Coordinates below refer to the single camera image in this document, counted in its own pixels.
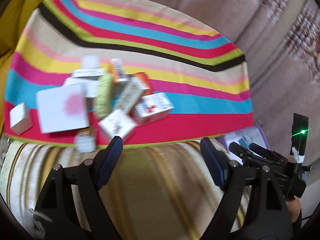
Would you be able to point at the person's right hand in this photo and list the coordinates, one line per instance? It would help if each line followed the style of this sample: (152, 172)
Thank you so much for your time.
(293, 208)

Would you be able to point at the purple storage box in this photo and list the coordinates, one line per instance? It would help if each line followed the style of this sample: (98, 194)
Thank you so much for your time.
(260, 133)

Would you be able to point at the beige striped sofa cover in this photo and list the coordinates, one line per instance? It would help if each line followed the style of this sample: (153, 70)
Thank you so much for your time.
(155, 180)

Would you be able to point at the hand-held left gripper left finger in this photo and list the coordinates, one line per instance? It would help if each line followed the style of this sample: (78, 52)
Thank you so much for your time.
(116, 148)

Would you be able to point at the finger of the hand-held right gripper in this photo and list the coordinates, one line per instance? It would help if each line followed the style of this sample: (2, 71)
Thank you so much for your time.
(237, 149)
(260, 151)

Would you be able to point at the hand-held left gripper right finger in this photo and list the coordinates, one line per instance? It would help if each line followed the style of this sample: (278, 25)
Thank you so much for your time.
(212, 155)

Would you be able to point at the pile of small cartons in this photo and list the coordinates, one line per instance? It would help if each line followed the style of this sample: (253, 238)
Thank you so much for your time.
(120, 122)

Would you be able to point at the floral patterned rug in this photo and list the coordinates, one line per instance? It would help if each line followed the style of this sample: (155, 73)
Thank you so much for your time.
(300, 37)

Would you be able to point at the large white box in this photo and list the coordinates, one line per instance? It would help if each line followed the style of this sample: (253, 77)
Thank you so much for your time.
(50, 110)

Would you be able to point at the yellow cushion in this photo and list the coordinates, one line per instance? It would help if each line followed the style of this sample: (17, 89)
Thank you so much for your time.
(20, 5)

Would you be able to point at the teal small box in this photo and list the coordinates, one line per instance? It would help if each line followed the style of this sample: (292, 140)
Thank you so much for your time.
(243, 141)

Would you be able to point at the multicolour striped tablecloth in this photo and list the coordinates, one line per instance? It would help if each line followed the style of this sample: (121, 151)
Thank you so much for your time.
(150, 42)

